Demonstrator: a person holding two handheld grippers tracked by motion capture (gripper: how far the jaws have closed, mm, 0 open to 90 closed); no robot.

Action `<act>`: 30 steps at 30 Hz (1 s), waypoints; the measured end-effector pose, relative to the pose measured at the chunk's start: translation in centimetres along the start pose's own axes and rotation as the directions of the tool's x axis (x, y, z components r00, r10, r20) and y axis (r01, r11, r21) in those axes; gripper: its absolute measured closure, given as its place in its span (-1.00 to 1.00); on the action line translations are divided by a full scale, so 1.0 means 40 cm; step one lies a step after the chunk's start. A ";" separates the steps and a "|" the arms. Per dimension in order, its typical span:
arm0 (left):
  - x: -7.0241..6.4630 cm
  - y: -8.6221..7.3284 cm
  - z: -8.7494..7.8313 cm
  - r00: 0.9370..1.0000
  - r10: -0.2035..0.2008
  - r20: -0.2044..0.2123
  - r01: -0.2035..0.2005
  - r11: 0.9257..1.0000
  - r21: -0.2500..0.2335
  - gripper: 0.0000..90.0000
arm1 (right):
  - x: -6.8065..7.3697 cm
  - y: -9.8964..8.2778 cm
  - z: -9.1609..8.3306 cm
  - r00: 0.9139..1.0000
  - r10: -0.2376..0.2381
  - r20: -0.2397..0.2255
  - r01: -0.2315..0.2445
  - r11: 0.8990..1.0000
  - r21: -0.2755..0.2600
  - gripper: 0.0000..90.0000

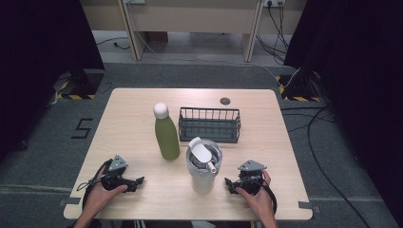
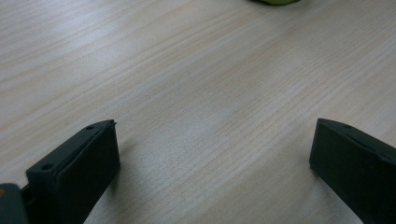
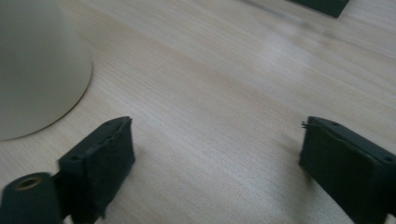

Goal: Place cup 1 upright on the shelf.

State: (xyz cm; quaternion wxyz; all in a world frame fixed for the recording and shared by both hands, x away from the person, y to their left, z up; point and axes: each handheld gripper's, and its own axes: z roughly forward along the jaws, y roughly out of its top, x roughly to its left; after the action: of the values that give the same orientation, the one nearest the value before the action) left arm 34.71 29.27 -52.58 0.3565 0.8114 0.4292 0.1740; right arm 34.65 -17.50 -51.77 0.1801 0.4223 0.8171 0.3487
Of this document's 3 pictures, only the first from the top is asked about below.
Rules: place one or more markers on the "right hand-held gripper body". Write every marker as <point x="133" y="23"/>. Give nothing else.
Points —
<point x="251" y="180"/>

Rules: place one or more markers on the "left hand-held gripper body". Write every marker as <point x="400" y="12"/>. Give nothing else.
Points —
<point x="115" y="177"/>

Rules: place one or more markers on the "green bottle with white cap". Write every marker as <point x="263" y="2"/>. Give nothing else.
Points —
<point x="167" y="136"/>

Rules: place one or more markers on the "person's right hand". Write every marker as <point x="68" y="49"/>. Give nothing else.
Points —
<point x="263" y="201"/>

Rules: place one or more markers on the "person's left hand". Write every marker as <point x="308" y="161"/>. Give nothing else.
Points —
<point x="99" y="199"/>

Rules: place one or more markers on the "white tumbler with lid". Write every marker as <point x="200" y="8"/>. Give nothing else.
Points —
<point x="202" y="177"/>

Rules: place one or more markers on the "round grey table grommet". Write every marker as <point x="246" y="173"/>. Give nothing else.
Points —
<point x="225" y="101"/>

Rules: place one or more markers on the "black stand base striped tape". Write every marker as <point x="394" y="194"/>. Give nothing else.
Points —
<point x="299" y="88"/>
<point x="82" y="84"/>

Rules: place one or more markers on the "dark curtain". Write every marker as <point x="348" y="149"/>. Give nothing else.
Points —
<point x="358" y="79"/>
<point x="38" y="63"/>

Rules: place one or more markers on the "beige wooden desk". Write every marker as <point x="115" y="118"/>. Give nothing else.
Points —
<point x="193" y="19"/>

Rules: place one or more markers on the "white wall power outlet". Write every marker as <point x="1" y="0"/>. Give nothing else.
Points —
<point x="274" y="2"/>

